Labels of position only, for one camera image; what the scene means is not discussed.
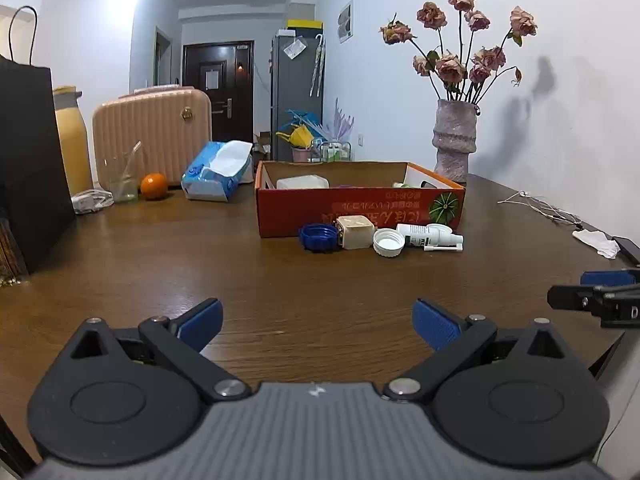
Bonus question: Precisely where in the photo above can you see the white spray bottle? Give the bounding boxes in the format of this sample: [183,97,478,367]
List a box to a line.
[396,223,464,252]

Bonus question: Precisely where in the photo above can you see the dried pink roses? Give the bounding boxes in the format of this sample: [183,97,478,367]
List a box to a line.
[378,0,538,107]

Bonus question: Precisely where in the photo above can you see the white ribbed bottle cap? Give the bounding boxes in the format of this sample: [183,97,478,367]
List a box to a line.
[372,228,405,258]

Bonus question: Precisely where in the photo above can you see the pink ribbed suitcase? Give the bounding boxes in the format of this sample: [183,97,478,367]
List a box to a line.
[92,84,213,186]

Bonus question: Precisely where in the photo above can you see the yellow thermos jug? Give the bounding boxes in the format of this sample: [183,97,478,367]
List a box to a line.
[53,86,93,196]

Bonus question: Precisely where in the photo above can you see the dark brown door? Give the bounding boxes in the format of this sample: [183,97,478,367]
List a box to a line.
[182,40,254,143]

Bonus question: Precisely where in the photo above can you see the blue tissue pack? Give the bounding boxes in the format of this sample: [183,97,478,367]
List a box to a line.
[181,140,254,203]

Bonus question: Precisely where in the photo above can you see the orange fruit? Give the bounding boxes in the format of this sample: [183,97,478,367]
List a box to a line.
[140,174,168,200]

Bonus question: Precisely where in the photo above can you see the beige power adapter cube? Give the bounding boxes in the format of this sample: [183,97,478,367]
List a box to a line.
[335,216,375,250]

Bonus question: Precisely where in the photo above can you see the black paper bag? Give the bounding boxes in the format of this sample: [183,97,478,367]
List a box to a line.
[1,56,76,275]

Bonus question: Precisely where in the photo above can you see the white plastic container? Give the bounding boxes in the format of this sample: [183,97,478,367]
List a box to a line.
[276,174,330,191]

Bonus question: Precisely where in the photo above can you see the pink ceramic vase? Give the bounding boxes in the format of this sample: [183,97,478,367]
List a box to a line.
[432,100,477,184]

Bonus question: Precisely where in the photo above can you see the crumpled white tissue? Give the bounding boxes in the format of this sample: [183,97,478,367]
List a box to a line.
[572,230,620,260]

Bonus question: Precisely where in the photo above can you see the clear glass cup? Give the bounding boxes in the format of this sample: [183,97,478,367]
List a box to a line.
[103,141,142,204]

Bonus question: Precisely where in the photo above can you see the red cardboard box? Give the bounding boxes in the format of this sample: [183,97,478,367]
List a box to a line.
[255,162,465,238]

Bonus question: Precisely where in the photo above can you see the grey refrigerator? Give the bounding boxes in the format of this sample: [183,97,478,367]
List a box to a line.
[270,27,323,162]

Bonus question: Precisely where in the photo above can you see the white charger cable bundle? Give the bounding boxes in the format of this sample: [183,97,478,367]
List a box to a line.
[69,187,116,216]

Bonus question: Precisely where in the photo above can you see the yellow watering can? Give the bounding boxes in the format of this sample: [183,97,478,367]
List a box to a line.
[276,125,314,150]

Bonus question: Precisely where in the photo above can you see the white earphone cable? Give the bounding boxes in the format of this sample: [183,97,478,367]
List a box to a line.
[497,190,584,226]

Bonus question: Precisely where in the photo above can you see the blue bottle cap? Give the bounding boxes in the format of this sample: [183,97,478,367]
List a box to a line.
[298,223,338,254]

